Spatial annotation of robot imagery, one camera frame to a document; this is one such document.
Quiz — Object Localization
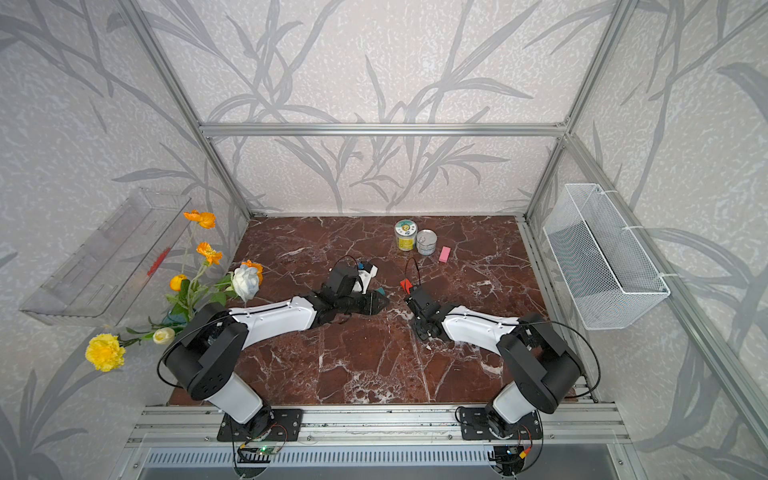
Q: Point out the yellow green labelled tin can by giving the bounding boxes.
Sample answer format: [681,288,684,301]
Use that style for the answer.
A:
[394,219,418,251]

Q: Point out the circuit board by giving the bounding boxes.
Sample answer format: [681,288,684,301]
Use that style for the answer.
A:
[488,445,531,468]
[235,443,285,464]

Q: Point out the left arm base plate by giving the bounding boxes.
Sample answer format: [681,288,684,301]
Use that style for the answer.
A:
[216,407,303,443]

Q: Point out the pink small block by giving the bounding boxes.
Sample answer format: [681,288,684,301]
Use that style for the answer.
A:
[439,246,452,263]

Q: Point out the clear plastic wall shelf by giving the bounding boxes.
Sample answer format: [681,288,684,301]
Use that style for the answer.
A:
[20,188,191,327]

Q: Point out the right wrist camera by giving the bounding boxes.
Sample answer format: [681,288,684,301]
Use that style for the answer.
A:
[405,286,440,320]

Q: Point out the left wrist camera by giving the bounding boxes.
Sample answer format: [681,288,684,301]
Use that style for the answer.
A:
[325,262,378,296]

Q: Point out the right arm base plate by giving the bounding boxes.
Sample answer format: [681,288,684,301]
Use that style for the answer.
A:
[454,406,543,441]

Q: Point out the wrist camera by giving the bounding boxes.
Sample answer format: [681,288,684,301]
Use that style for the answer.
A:
[405,286,440,320]
[325,262,378,296]

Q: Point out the left circuit board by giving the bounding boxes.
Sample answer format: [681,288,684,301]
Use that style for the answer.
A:
[235,443,285,464]

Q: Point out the silver tin can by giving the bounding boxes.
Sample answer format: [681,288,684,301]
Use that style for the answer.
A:
[416,229,437,256]

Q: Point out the right circuit board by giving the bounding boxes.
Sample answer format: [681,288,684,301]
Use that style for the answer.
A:
[488,445,531,468]

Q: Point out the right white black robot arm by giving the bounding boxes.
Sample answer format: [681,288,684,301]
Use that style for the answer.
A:
[409,301,584,438]

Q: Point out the white wire basket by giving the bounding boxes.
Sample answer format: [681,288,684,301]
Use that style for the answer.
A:
[543,183,670,331]

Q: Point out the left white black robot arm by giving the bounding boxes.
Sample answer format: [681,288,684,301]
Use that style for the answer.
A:
[159,291,389,426]

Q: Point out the flower bouquet in glass vase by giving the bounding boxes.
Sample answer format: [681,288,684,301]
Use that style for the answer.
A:
[84,241,263,372]

